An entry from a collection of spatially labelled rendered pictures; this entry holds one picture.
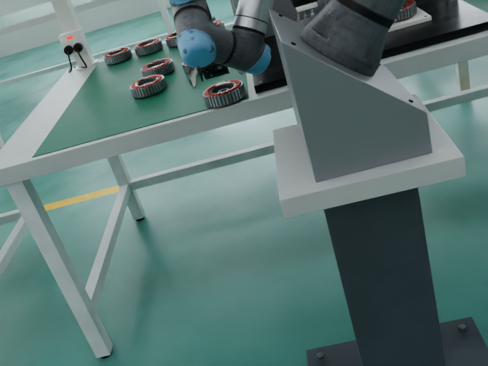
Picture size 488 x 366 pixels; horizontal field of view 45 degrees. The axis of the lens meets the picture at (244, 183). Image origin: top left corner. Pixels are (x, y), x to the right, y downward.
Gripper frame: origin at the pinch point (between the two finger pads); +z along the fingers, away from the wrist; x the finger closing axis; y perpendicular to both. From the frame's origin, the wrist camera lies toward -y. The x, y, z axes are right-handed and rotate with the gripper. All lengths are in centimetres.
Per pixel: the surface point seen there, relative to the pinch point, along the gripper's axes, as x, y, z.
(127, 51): -39, -63, 49
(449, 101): 84, -33, 101
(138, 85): -26.8, -17.9, 16.1
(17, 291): -114, 4, 96
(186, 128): -11.8, 10.8, 3.9
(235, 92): 3.3, 7.0, -0.4
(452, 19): 64, -2, 8
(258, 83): 9.5, 3.7, 2.9
